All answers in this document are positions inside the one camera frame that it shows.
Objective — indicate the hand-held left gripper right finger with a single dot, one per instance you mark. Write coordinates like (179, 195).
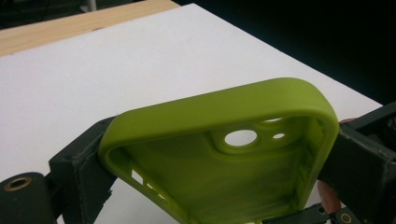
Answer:
(358, 168)

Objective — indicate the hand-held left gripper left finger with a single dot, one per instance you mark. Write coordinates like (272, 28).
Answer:
(77, 174)

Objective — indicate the green cartoon phone case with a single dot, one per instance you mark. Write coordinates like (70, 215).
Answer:
(218, 105)

